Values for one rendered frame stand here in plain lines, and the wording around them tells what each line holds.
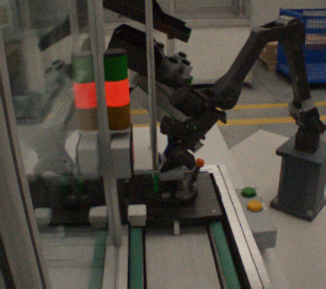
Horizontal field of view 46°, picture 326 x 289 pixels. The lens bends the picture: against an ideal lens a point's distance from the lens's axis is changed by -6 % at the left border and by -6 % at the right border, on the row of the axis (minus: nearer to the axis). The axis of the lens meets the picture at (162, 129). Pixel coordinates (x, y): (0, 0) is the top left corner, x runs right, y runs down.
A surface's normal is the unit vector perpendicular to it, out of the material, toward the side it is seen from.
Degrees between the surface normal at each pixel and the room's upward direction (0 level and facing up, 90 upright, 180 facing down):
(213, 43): 90
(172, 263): 0
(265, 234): 90
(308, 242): 0
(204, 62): 90
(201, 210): 0
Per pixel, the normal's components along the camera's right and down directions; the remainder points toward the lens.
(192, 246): -0.04, -0.92
